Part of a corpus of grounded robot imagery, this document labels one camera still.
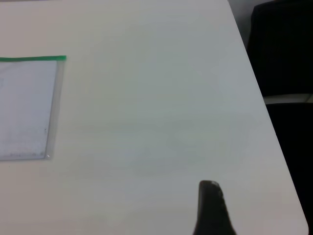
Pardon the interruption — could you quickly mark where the black chair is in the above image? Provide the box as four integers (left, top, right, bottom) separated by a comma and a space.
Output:
246, 0, 313, 235

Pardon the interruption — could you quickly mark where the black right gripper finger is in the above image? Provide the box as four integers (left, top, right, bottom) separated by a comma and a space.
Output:
192, 180, 238, 235

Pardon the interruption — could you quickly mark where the clear zip bag green zipper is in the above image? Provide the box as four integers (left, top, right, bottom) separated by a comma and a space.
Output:
0, 55, 67, 162

